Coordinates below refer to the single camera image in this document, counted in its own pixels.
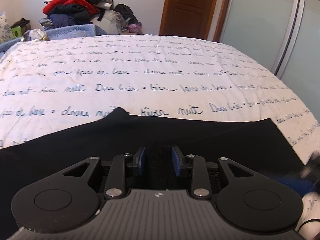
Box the clear plastic bag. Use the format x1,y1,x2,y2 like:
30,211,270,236
90,10,127,35

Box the black pants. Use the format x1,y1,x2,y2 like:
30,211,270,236
0,107,312,230

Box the green plastic stool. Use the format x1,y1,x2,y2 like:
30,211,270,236
10,26,22,40

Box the light blue quilt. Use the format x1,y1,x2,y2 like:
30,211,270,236
0,24,107,53

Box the pile of clothes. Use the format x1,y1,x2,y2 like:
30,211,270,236
39,0,143,34

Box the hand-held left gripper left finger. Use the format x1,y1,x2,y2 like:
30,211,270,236
61,146,146,199

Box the white script-print blanket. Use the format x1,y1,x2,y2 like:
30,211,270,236
0,34,320,240

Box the brown wooden door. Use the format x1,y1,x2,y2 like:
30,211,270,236
159,0,233,41

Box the dark brown bag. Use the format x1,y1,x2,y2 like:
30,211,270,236
10,18,31,35

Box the floral pillow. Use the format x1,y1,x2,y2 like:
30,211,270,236
0,12,12,44

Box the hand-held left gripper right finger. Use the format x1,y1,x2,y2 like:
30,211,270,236
171,145,253,198

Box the frosted sliding wardrobe door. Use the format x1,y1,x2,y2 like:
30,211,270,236
220,0,320,88

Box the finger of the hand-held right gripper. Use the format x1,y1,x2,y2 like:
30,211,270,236
299,150,320,198

